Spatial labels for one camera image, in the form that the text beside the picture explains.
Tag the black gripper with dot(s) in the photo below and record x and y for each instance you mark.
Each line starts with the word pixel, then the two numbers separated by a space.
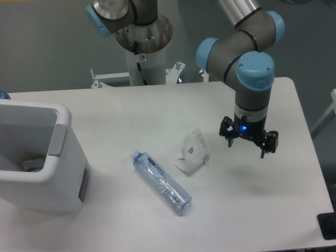
pixel 251 131

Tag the clear blue plastic bottle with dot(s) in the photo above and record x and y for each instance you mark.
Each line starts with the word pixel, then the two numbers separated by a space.
pixel 177 198

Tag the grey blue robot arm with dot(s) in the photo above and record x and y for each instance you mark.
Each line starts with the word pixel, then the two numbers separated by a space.
pixel 239 61

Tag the white trash can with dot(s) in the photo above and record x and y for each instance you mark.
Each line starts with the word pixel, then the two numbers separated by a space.
pixel 38 129

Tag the trash inside can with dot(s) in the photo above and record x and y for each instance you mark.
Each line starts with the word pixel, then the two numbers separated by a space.
pixel 22 163

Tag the black clamp at table corner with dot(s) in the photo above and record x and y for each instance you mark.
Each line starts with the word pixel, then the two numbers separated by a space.
pixel 327 225

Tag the blue object at left edge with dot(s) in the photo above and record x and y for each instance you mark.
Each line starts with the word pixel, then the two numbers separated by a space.
pixel 4 95

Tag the white right table bracket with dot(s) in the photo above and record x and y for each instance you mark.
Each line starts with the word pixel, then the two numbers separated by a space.
pixel 204 75

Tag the white table bracket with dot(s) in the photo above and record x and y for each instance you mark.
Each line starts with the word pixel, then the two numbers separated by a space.
pixel 109 80
pixel 204 75
pixel 173 75

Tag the white frame at right edge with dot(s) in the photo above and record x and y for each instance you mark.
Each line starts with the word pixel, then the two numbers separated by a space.
pixel 327 116

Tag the white middle table bracket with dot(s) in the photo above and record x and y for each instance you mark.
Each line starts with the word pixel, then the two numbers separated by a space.
pixel 173 75

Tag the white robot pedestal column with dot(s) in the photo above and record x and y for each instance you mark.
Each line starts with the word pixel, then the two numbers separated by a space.
pixel 145 51

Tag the white left table bracket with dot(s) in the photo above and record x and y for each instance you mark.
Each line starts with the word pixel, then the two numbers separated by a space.
pixel 109 80

